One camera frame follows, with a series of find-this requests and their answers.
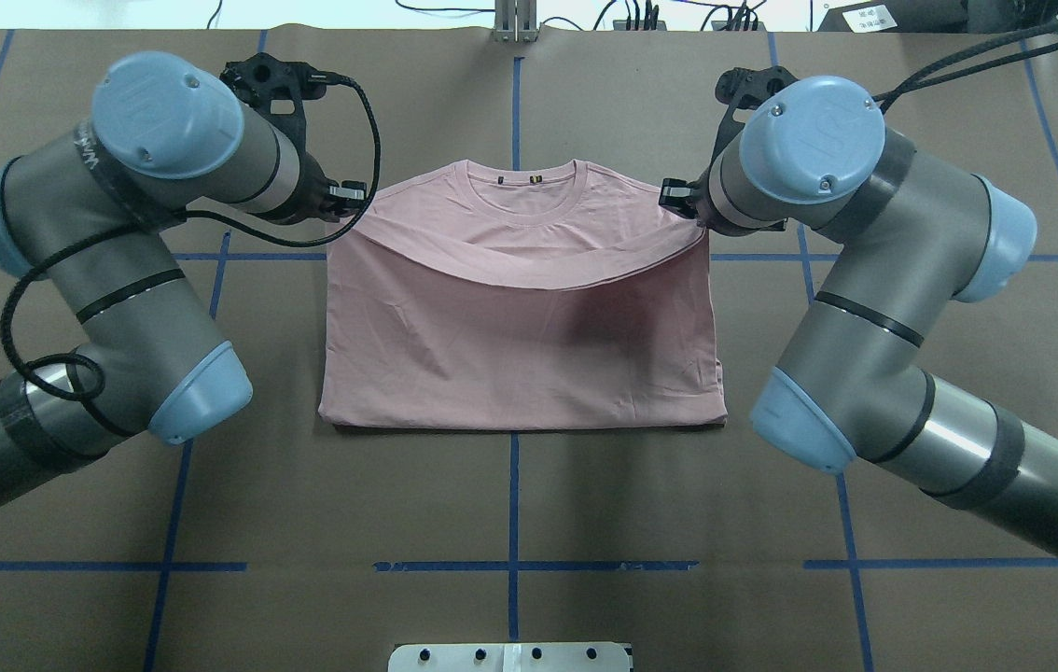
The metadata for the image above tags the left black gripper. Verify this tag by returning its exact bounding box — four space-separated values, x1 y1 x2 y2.
258 152 369 225

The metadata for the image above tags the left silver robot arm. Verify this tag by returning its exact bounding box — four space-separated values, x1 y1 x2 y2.
0 51 377 507

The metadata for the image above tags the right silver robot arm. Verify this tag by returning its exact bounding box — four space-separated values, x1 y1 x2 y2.
660 65 1058 557

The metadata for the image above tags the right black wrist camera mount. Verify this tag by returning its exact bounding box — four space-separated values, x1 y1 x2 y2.
712 65 800 159

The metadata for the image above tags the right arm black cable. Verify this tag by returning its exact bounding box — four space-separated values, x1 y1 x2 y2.
872 13 1058 105

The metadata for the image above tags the aluminium frame post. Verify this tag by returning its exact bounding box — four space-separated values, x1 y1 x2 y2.
491 0 540 44

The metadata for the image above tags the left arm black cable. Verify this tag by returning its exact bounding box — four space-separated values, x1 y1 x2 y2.
0 73 384 404

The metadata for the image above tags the black box with label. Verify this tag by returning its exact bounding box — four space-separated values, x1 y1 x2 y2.
814 1 1058 35

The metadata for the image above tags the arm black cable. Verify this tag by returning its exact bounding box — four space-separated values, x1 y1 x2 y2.
872 13 1058 105
0 73 384 404

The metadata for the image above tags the pink printed t-shirt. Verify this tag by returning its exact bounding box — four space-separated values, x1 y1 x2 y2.
320 159 727 431

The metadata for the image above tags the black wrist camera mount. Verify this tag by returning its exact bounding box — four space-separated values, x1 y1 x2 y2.
712 65 800 159
218 52 326 150

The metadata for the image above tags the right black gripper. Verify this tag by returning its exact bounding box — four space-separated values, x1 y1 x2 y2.
658 167 787 234

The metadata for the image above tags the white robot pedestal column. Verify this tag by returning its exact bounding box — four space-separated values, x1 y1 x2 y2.
387 641 635 671

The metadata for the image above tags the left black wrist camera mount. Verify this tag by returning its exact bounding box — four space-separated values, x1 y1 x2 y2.
218 52 326 150

